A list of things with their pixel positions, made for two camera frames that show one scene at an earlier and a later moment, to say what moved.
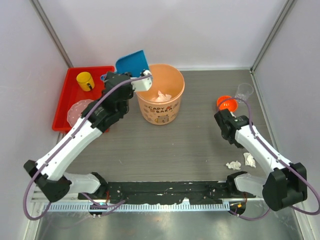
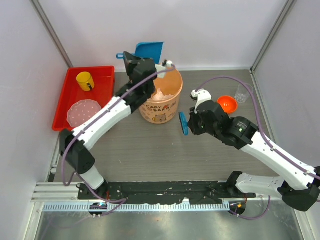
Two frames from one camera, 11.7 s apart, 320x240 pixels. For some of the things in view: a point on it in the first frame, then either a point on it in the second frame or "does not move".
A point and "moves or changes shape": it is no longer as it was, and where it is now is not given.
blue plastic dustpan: [134, 64] moves or changes shape
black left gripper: [110, 76] to [130, 61]
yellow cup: [85, 81] does not move
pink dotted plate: [74, 113] does not move
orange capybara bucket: [160, 104] does not move
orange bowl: [230, 104] does not move
